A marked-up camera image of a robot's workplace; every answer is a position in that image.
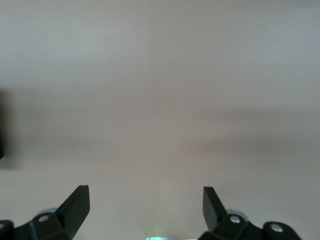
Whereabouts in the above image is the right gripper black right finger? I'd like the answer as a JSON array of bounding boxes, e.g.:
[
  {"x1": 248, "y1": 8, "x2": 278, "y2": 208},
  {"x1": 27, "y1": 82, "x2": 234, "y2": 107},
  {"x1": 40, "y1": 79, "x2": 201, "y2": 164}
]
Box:
[{"x1": 198, "y1": 186, "x2": 266, "y2": 240}]

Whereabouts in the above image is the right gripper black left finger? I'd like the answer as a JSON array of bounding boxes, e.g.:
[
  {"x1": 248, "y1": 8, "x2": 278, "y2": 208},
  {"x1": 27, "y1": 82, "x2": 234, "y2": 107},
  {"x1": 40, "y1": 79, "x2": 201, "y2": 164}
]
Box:
[{"x1": 14, "y1": 185, "x2": 91, "y2": 240}]

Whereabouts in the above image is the black rectangular plastic box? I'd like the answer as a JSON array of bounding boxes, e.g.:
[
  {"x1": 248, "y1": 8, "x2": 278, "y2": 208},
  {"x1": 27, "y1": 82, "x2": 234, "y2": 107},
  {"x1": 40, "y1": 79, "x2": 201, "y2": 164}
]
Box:
[{"x1": 0, "y1": 89, "x2": 6, "y2": 160}]

